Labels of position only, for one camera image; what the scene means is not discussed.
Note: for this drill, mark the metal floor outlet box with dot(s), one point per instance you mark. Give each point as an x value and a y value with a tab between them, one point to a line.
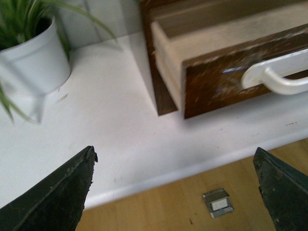
218	202

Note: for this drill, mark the green spider plant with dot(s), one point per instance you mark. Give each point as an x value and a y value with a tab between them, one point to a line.
20	21

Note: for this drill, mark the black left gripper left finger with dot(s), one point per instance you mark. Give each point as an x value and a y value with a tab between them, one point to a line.
56	203

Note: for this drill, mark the white drawer handle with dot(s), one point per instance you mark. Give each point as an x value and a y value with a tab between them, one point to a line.
273	74

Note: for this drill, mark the brown wooden drawer cabinet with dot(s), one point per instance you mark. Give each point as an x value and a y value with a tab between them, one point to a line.
161	96

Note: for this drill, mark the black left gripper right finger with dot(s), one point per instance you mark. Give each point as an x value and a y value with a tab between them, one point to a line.
284	191

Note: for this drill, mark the wooden drawer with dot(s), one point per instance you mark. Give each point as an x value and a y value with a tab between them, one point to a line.
211	81

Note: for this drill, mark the white plant pot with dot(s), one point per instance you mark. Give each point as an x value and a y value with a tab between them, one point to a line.
38	66

